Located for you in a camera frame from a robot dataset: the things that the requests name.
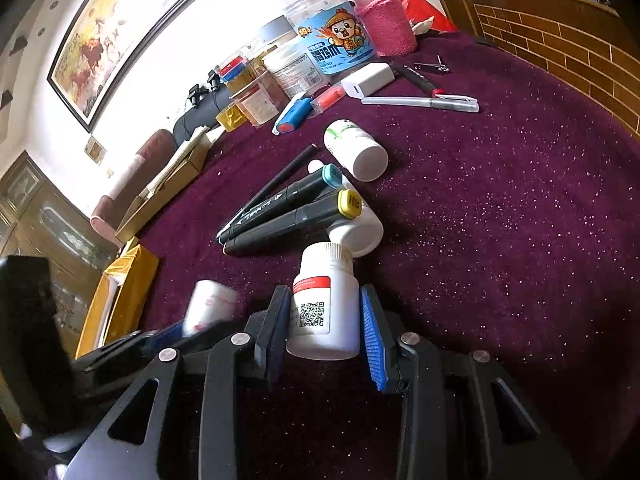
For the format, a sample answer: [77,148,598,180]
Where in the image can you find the wooden glass-door cabinet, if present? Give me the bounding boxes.
[0,152,119,347]

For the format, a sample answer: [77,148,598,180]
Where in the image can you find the clear jar orange label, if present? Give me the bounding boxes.
[234,72,289,127]

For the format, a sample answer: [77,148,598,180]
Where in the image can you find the white plastic tub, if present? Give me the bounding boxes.
[262,39,324,99]

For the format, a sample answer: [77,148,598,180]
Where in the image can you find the flat cardboard box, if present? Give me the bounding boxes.
[114,127,227,242]

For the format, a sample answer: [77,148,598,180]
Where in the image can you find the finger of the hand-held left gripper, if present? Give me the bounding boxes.
[176,330,237,357]
[75,320,186,376]

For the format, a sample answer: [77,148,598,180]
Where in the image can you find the clear box red contents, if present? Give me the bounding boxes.
[309,84,346,112]

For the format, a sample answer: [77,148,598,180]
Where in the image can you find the white pen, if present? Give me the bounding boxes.
[360,93,480,114]

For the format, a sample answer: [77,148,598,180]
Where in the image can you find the pink thermos knitted sleeve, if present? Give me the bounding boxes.
[346,0,419,58]

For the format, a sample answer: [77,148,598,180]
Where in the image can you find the white bottle red label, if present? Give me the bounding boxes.
[285,241,362,361]

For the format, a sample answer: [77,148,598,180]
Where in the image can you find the framed painting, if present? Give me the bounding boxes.
[47,0,227,134]

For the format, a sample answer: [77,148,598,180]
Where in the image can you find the white bottle green label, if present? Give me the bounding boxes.
[323,118,390,183]

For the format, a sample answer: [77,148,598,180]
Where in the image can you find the gold tape roll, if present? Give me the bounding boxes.
[215,102,249,132]

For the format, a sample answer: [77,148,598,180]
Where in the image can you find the black marker teal cap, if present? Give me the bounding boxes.
[215,163,344,244]

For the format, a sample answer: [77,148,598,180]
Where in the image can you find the clear container of tape rolls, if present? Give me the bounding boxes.
[214,49,257,87]

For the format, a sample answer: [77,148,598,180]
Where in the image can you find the thin black pen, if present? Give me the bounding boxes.
[234,143,319,217]

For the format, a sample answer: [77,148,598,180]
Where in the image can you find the white charger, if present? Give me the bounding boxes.
[339,62,397,98]

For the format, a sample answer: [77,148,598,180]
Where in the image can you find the stack of papers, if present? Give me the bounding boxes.
[147,124,212,194]

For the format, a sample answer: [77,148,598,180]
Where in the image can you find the brick-pattern wooden partition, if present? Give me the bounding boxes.
[419,0,640,137]

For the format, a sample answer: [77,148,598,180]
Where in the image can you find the brown armchair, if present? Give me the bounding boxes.
[89,128,177,247]

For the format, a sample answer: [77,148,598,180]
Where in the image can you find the black sofa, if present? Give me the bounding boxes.
[172,87,237,144]

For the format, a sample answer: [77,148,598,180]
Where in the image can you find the white bottle orange cap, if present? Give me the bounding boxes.
[180,279,240,340]

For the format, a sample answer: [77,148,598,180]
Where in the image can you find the white tube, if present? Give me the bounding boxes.
[272,90,306,132]

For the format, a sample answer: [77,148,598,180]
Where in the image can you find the large jar cartoon label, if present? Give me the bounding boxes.
[264,0,377,78]

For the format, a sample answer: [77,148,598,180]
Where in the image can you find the black pen red band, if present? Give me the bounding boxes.
[389,61,447,98]

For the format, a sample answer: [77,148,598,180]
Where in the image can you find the blue case red end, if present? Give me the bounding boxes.
[273,97,314,136]

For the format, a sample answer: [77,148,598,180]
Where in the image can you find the red cloth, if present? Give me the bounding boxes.
[399,0,459,37]

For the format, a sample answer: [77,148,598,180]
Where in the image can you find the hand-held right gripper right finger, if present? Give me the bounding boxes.
[360,284,582,480]

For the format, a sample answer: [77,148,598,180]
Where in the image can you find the gold wall plaque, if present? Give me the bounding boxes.
[83,134,108,166]

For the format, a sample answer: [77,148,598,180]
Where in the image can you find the nail clipper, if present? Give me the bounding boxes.
[413,54,451,76]

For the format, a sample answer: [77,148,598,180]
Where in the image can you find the black marker yellow cap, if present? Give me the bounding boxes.
[222,188,364,256]

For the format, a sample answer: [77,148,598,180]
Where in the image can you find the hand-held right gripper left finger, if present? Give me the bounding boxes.
[65,285,294,480]

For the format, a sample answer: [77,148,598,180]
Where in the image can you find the gold box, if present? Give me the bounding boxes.
[74,242,160,362]

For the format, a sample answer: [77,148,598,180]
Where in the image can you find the plain white bottle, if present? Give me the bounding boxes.
[327,202,385,257]

